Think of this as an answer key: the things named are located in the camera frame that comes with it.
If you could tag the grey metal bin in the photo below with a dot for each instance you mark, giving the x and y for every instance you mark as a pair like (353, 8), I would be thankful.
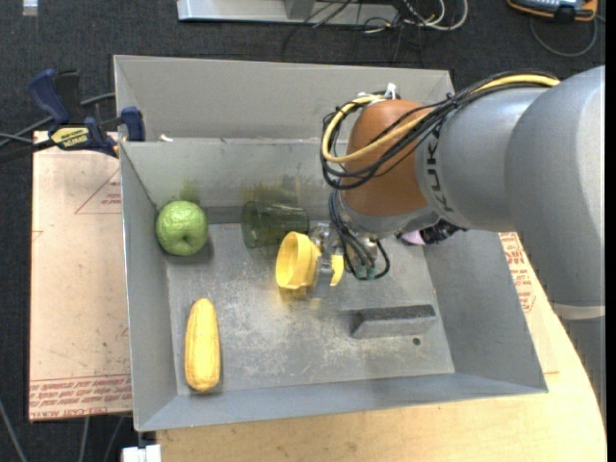
(289, 344)

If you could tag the brown cardboard board with red print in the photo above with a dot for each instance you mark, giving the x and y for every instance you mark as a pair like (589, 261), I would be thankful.
(77, 282)

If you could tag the clear green glass cup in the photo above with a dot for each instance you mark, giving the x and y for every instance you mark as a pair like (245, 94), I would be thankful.
(269, 226)

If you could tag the yellow corn cob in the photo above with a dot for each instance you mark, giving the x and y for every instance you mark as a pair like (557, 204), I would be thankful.
(202, 347)

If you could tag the black cylinder on white bracket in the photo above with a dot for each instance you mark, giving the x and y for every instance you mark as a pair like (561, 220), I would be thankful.
(435, 235)

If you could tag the green apple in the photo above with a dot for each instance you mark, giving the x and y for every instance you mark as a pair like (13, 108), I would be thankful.
(182, 228)

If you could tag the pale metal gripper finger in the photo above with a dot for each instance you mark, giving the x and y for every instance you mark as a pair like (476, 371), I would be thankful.
(326, 277)
(321, 238)

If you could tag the yellow plastic cup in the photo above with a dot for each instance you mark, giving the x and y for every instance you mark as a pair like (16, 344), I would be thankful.
(296, 265)

